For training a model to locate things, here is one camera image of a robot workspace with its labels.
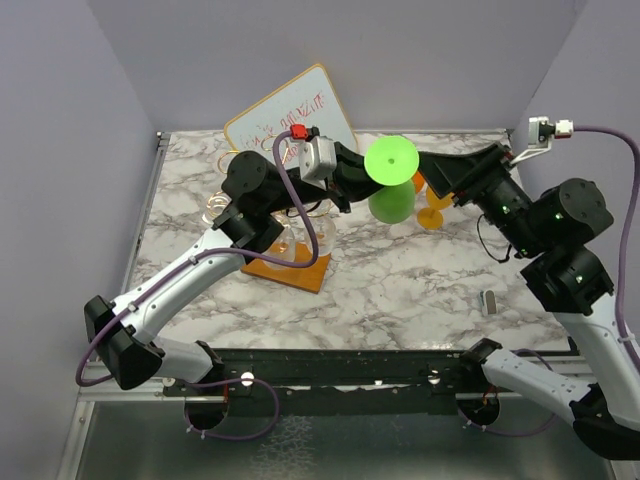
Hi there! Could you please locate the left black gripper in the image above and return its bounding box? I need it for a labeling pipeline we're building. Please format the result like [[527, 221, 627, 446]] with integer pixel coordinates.
[[264, 140, 404, 214]]

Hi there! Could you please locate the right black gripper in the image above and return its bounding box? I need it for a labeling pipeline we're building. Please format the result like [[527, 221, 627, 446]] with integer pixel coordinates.
[[410, 140, 547, 257]]

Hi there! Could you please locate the orange plastic wine glass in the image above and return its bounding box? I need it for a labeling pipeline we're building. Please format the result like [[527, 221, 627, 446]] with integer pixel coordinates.
[[412, 171, 425, 194]]

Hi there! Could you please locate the green plastic wine glass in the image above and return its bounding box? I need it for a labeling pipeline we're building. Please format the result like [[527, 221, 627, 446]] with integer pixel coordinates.
[[364, 135, 419, 225]]

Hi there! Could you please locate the clear ribbed goblet glass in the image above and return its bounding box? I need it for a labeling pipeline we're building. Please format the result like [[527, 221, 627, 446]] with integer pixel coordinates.
[[265, 226, 296, 263]]

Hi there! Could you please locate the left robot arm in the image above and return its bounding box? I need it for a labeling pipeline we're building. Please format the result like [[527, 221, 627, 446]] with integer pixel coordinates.
[[84, 133, 383, 395]]

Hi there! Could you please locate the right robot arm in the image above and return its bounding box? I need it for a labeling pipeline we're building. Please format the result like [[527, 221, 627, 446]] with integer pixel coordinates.
[[419, 143, 639, 461]]

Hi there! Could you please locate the yellow plastic wine glass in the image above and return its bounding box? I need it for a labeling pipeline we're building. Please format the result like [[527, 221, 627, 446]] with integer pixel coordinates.
[[416, 187, 453, 230]]

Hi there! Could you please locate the clear glass hanging on rack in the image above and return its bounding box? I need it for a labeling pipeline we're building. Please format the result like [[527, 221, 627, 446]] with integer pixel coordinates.
[[310, 214, 337, 257]]

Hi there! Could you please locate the small grey block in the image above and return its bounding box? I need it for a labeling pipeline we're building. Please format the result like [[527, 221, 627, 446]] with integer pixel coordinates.
[[479, 290, 498, 316]]

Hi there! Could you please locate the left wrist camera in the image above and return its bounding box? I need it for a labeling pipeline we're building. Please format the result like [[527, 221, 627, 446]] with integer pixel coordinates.
[[298, 136, 337, 183]]

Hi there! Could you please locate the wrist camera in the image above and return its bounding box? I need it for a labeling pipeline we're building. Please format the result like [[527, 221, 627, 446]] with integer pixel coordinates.
[[510, 116, 574, 166], [298, 136, 337, 183]]

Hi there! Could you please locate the white board yellow frame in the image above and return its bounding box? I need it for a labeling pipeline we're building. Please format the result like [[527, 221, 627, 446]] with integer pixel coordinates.
[[224, 64, 359, 156]]

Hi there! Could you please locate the gold wire glass rack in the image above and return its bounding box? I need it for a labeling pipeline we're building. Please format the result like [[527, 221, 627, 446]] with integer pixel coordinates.
[[205, 144, 336, 296]]

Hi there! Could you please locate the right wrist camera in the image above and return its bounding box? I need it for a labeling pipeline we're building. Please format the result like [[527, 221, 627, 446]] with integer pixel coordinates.
[[510, 116, 574, 166]]

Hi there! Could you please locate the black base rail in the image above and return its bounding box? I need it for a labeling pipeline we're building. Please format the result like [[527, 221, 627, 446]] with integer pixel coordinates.
[[163, 349, 489, 416]]

